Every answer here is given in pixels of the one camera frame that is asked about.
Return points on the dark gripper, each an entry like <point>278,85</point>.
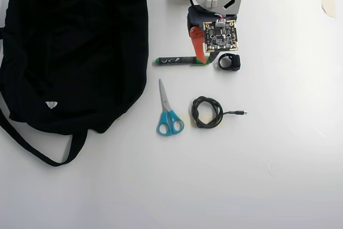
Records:
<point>196,36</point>

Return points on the green capped black marker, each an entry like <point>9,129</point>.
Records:
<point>171,60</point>

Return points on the black fabric bag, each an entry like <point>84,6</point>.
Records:
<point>72,52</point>

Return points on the beige masking tape strip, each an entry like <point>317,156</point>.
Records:
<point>205,118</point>
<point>329,1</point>

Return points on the camera circuit board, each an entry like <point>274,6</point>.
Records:
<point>221,36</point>

